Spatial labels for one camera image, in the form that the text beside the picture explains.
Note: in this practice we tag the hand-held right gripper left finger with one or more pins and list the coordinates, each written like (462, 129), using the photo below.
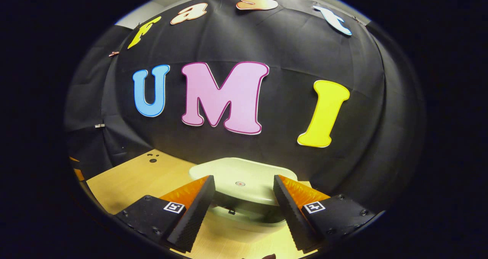
(198, 213)

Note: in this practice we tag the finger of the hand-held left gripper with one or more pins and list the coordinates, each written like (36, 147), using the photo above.
(73, 159)
(79, 174)

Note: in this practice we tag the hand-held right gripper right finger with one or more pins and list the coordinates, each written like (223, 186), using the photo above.
(288, 213)

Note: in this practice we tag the pale green garbage bin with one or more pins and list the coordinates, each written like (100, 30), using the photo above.
(244, 175)

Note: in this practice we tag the wooden desktop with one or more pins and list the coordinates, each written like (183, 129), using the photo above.
(133, 182)

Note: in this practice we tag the copper clip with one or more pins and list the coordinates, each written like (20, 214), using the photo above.
(113, 53)

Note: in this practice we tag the black backdrop cloth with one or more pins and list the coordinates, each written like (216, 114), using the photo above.
(286, 49)

